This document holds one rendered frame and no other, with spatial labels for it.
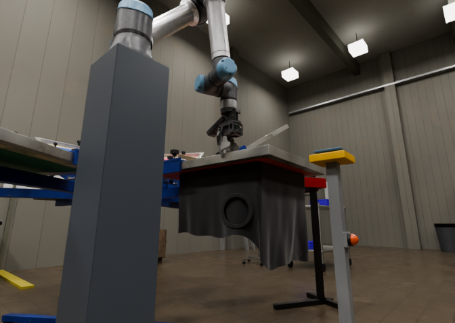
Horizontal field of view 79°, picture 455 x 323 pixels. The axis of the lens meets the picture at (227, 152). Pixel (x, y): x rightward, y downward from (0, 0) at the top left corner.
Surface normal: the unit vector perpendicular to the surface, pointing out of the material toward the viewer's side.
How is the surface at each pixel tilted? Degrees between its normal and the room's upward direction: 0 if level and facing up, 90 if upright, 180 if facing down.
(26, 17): 90
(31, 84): 90
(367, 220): 90
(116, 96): 90
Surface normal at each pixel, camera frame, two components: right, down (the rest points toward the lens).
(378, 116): -0.67, -0.18
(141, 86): 0.74, -0.16
